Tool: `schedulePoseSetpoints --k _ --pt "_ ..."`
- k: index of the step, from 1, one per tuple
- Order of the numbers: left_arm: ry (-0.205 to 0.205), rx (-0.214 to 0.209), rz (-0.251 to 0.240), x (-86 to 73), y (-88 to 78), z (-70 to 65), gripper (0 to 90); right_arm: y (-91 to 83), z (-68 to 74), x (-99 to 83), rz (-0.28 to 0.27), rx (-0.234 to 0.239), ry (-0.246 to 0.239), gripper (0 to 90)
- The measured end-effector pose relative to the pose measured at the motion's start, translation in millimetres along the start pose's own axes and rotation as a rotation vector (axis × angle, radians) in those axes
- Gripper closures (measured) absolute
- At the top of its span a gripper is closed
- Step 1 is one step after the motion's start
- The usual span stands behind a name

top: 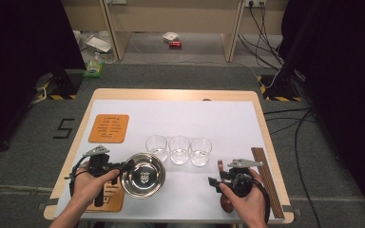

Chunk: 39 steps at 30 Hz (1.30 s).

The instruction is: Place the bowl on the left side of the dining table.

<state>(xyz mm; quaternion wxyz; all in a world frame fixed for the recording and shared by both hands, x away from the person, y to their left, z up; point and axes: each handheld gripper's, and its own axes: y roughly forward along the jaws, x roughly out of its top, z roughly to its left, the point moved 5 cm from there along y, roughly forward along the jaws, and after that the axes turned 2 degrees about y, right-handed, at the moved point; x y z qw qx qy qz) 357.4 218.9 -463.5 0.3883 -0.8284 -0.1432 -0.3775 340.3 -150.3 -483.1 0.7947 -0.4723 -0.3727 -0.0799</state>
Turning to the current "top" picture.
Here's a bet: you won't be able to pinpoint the person's right hand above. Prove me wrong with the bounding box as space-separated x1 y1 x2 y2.
219 169 267 222

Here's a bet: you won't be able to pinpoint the green plastic packet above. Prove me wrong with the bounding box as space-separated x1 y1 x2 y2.
83 51 105 79

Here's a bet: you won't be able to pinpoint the black curtain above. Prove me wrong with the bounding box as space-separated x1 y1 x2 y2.
0 0 86 160
279 0 365 222

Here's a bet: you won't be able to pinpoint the black power cable bundle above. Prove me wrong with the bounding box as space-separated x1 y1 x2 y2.
237 3 286 71

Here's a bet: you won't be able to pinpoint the beige wooden desk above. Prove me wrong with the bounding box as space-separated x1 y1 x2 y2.
99 0 246 64

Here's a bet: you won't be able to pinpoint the row of wooden chopsticks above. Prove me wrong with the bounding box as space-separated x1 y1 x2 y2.
250 146 285 220

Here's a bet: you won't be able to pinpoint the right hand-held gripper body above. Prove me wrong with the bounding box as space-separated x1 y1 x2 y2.
220 158 263 199

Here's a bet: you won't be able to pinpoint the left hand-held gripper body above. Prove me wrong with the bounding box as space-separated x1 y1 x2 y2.
84 144 119 177

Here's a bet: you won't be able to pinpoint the crumpled white bag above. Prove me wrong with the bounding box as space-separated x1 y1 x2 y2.
162 31 180 43

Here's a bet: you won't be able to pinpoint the white paper box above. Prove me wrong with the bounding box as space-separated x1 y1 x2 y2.
85 34 113 54

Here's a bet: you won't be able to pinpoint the person's left hand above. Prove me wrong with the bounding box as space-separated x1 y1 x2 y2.
71 170 121 208

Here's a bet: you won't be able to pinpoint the clear drinking glass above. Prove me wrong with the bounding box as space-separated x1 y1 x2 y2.
167 136 191 165
189 137 213 167
144 134 169 164

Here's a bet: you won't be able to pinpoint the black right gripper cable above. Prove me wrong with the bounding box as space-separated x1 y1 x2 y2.
250 176 272 226

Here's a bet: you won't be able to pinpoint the white table mat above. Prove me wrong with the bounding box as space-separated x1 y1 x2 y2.
54 99 286 222

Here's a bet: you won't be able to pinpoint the brown wooden spoon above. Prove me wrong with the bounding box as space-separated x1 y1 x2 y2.
217 160 236 214

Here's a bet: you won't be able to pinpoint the white wall socket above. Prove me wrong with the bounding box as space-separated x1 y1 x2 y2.
244 0 267 8

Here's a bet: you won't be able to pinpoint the square wooden coaster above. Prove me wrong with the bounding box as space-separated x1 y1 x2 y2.
87 113 130 144
86 181 126 213

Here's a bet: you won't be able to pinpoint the black floor cables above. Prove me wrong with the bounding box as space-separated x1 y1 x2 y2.
263 107 322 228

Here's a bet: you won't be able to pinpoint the stainless steel bowl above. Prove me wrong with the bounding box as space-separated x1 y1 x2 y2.
120 152 166 200

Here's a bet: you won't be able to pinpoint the black stand base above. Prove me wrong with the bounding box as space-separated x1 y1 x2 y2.
256 74 303 103
34 69 85 101

